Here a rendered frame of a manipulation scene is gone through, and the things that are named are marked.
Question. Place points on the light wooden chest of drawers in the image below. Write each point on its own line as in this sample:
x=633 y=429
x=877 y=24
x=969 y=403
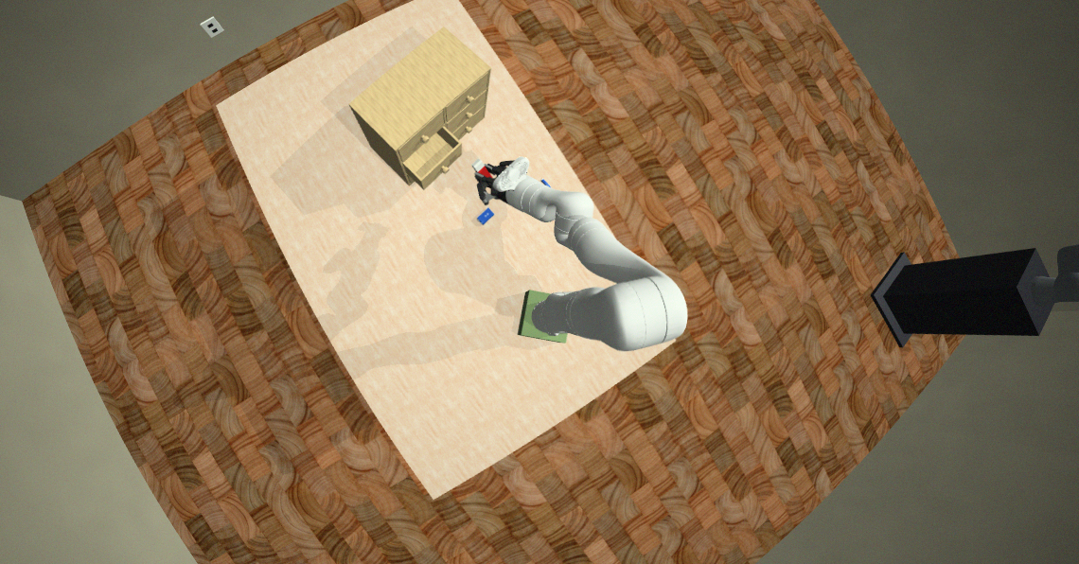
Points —
x=411 y=93

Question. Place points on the red and white eraser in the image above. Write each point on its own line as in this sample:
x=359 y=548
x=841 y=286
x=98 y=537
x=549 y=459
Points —
x=480 y=167

